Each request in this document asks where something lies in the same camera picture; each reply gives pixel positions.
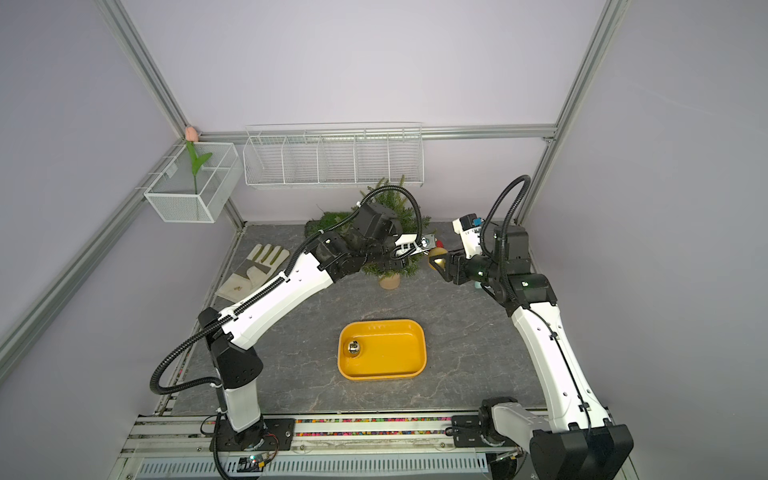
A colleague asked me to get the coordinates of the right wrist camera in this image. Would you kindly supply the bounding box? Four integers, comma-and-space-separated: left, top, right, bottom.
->
452, 213, 483, 259

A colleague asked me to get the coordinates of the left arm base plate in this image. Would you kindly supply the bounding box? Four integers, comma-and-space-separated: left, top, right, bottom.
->
213, 417, 296, 452

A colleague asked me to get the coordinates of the small green christmas tree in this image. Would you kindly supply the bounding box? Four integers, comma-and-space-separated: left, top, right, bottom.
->
307, 178, 431, 280

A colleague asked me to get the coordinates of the small white mesh basket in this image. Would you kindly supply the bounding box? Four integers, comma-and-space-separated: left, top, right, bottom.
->
144, 142, 244, 224

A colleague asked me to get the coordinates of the yellow plastic tray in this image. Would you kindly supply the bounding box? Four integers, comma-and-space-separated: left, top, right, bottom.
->
337, 319, 428, 381

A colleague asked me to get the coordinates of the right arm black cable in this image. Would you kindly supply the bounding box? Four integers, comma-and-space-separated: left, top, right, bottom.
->
479, 174, 533, 295

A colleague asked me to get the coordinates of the silver ornament ball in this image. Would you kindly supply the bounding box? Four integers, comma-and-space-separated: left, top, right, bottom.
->
344, 340, 361, 357

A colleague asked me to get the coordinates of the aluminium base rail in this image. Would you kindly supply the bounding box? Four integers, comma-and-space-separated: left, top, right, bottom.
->
112, 410, 541, 479

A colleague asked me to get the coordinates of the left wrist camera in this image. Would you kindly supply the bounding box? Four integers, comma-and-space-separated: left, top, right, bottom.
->
394, 233, 436, 255

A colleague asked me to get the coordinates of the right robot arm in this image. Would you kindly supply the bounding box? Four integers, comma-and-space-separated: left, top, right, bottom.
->
429, 215, 634, 479

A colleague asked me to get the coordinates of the green artificial grass mat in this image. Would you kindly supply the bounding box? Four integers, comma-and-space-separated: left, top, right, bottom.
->
304, 211, 355, 239

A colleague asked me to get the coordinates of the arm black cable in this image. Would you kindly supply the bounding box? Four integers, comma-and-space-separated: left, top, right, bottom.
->
148, 184, 424, 396
479, 174, 533, 295

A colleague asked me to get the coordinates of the long white wire basket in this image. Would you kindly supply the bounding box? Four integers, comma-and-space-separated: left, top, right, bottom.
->
243, 122, 425, 188

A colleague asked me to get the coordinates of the pink artificial tulip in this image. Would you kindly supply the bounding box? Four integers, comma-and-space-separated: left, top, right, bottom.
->
184, 126, 212, 194

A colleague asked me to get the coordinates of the white green gardening glove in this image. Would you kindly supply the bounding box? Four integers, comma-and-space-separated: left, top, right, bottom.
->
216, 244, 291, 303

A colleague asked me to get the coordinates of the gold ornament ball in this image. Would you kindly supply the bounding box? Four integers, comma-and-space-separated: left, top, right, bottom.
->
428, 247, 448, 271

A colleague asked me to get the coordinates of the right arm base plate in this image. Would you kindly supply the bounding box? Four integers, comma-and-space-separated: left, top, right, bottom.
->
446, 409, 541, 449

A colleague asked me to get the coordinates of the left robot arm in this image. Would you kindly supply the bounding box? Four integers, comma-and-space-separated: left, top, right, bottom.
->
200, 204, 436, 437

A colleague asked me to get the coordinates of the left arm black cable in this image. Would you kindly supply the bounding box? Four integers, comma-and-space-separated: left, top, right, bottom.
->
148, 184, 424, 396

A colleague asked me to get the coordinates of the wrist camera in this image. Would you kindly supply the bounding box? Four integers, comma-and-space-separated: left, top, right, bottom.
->
394, 233, 436, 255
452, 213, 483, 259

